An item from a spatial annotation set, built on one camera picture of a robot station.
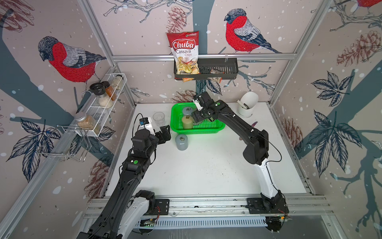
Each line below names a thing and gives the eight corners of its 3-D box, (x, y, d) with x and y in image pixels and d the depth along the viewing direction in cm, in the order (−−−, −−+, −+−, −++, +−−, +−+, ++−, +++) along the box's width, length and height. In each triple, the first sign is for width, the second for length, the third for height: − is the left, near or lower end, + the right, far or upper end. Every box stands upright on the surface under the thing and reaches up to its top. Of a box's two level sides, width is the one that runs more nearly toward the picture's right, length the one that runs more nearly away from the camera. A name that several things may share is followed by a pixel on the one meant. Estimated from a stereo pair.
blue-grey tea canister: (176, 150, 96) (174, 143, 89) (177, 141, 101) (175, 134, 94) (188, 150, 96) (187, 143, 89) (188, 141, 101) (187, 134, 94)
